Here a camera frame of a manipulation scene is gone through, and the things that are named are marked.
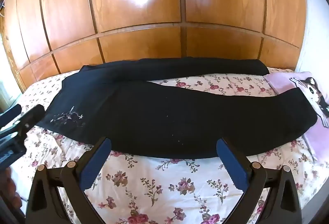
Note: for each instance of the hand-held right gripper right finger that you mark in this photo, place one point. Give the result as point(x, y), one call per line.
point(232, 163)

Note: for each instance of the pink cat print pillow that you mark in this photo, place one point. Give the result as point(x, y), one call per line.
point(282, 80)

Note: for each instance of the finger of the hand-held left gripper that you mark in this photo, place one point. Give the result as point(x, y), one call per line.
point(32, 115)
point(11, 111)

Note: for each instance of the person's left hand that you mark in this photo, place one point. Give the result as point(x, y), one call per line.
point(11, 188)

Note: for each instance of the black pants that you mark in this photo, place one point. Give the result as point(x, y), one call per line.
point(154, 111)

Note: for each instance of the floral quilted bedspread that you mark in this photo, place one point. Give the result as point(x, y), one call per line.
point(154, 188)

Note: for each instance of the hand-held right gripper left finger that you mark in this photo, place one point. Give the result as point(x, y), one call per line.
point(93, 165)

